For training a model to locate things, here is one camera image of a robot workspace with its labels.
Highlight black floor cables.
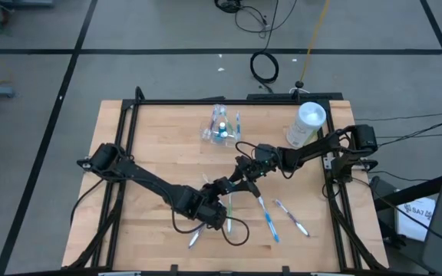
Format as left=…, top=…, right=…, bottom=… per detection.
left=355, top=111, right=442, bottom=149

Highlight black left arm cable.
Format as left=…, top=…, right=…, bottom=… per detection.
left=171, top=212, right=251, bottom=247

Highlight white printed paper box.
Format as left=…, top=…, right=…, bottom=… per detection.
left=394, top=196, right=437, bottom=243

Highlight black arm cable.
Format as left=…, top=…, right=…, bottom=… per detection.
left=235, top=140, right=260, bottom=160
left=171, top=212, right=251, bottom=247

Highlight black aluminium table frame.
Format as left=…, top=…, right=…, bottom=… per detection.
left=63, top=86, right=389, bottom=276

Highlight green toothbrush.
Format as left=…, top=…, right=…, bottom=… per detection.
left=226, top=193, right=233, bottom=235

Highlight yellow hanging cable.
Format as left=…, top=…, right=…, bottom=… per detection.
left=299, top=0, right=332, bottom=84

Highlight clear acrylic organizer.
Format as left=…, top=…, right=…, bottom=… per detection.
left=200, top=105, right=244, bottom=150

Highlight black metal beam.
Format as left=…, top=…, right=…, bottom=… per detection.
left=373, top=168, right=442, bottom=212

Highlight black cable tangle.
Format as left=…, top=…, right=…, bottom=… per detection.
left=213, top=0, right=299, bottom=39

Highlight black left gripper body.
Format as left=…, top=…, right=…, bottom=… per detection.
left=201, top=176, right=236, bottom=202

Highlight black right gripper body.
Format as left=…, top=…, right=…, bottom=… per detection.
left=236, top=152, right=272, bottom=181

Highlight white wipes canister green label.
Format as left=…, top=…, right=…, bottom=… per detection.
left=285, top=100, right=328, bottom=144

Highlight black coiled cable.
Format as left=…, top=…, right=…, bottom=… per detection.
left=249, top=0, right=282, bottom=94

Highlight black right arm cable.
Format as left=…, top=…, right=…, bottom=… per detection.
left=235, top=140, right=260, bottom=160

